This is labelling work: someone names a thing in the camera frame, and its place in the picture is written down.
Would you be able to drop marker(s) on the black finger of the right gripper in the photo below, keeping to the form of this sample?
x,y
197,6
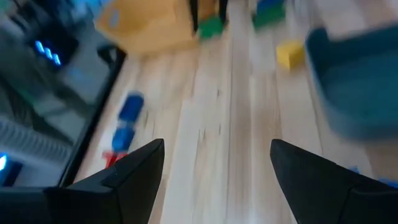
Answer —
x,y
223,11
193,15

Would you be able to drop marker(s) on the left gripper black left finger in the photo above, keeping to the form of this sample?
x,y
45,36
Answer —
x,y
140,186

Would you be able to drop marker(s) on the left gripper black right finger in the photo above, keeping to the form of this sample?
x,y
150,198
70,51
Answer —
x,y
304,186

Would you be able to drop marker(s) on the small green toy brick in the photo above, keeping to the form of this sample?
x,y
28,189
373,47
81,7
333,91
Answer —
x,y
211,28

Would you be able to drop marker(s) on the red arch block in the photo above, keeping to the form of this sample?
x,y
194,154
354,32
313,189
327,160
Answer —
x,y
112,158

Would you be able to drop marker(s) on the long green toy brick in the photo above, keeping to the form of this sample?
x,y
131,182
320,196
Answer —
x,y
269,19

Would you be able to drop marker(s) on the yellow plastic bin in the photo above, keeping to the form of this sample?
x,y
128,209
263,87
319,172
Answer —
x,y
146,25

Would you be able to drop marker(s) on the small blue toy brick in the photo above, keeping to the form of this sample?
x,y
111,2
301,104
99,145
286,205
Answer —
x,y
123,138

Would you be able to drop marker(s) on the small yellow cube block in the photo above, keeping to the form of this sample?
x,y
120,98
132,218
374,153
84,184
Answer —
x,y
290,53

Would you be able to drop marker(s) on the long blue toy brick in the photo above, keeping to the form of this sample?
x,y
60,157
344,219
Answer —
x,y
131,107
390,183

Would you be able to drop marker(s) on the teal plastic bin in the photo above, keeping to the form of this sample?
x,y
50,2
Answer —
x,y
357,84

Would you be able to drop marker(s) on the black tower with blue lights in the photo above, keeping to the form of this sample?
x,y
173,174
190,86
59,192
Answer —
x,y
62,43

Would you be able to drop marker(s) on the black aluminium table frame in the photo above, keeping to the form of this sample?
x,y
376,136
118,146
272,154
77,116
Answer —
x,y
93,118

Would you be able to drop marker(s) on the white fan pedestal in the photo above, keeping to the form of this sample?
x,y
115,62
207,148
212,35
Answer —
x,y
34,140

